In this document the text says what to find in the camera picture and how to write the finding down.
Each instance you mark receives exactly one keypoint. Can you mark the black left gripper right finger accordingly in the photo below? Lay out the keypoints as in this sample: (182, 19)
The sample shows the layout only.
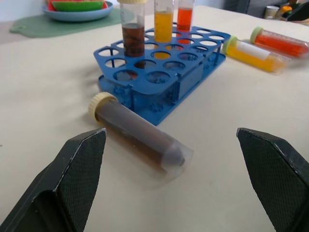
(275, 176)

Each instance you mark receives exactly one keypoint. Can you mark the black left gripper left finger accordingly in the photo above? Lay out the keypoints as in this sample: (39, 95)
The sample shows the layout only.
(65, 183)

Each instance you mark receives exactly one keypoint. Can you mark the brown liquid tube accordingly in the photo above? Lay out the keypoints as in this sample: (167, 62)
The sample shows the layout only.
(142, 142)
(133, 33)

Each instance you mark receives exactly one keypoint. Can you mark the yellow liquid tube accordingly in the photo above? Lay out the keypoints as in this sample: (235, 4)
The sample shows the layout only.
(163, 26)
(253, 54)

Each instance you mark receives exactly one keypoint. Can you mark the orange liquid tube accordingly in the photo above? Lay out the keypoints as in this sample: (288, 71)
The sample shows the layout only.
(280, 42)
(185, 19)

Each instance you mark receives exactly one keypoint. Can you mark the blue test tube rack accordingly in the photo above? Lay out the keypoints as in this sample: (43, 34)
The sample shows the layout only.
(166, 79)

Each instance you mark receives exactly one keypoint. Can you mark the green silicone mat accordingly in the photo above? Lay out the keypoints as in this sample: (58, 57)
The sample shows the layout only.
(60, 25)

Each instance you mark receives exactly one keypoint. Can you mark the black tray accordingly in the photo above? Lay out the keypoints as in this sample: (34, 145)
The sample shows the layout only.
(298, 14)

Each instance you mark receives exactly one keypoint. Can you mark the white paper cup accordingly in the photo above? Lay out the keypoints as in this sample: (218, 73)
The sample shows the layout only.
(271, 12)

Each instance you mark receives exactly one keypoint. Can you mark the orange toy fruit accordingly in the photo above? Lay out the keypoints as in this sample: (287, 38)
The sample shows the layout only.
(286, 9)

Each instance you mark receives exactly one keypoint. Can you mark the light blue plate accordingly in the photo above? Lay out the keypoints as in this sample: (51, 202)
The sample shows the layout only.
(77, 13)

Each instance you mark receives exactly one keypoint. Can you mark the green toy bowl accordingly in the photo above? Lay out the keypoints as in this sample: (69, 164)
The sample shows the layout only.
(77, 5)

